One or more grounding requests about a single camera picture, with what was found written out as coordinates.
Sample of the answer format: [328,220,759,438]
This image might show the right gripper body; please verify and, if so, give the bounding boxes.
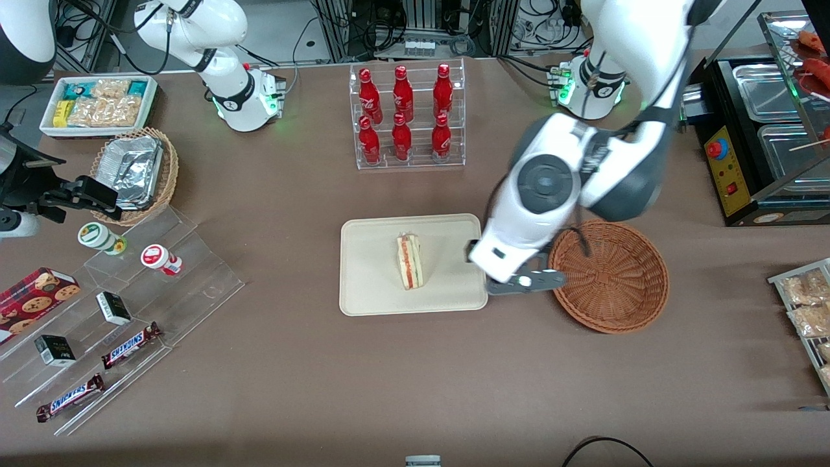
[0,127,67,211]

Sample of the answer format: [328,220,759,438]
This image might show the triangle sandwich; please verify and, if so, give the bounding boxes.
[396,232,424,292]

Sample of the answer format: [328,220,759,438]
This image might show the light wicker basket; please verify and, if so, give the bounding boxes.
[90,126,180,227]

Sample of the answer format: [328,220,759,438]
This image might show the beige rectangular tray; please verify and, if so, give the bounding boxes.
[339,213,489,317]

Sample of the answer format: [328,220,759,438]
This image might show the brown round wicker basket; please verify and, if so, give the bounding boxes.
[548,219,670,335]

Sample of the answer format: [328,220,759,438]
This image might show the green lid cup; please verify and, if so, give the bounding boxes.
[77,222,128,256]

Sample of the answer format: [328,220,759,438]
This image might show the foil container stack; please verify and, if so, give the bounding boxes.
[97,136,164,211]

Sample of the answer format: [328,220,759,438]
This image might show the clear cracker bag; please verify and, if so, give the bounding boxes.
[90,78,131,102]
[67,96,143,128]

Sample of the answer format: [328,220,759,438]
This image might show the red lid cup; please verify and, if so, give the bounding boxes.
[140,244,184,277]

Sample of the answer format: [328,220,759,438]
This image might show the red cookie box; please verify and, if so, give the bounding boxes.
[0,267,81,345]

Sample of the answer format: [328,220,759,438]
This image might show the clear acrylic bottle rack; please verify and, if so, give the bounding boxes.
[350,58,467,171]

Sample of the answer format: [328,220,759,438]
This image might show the white snack bin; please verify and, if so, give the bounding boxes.
[39,75,160,141]

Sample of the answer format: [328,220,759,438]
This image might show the small black box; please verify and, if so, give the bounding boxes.
[95,291,133,326]
[34,334,77,368]

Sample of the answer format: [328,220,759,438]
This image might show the red cola bottle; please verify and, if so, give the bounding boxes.
[392,65,415,123]
[431,114,453,162]
[433,63,454,119]
[358,67,384,125]
[391,113,413,162]
[358,115,382,165]

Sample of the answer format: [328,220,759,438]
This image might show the clear acrylic stepped stand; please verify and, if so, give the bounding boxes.
[0,206,246,437]

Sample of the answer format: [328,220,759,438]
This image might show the Snickers bar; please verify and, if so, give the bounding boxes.
[101,321,163,370]
[35,373,106,424]

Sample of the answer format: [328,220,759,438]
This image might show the black food warmer machine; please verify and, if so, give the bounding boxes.
[680,10,830,228]

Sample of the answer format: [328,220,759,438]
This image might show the steel warmer pan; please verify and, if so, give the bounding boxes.
[731,62,808,125]
[757,122,830,190]

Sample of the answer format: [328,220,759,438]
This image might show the red sausage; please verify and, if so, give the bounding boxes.
[798,29,830,55]
[804,57,830,93]

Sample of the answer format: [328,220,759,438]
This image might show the black table cable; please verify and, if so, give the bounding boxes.
[560,436,656,467]

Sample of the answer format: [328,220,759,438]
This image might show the aluminium frame rack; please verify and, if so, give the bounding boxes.
[311,0,519,64]

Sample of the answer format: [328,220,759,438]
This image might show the grey wire rack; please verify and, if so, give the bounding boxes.
[768,257,830,398]

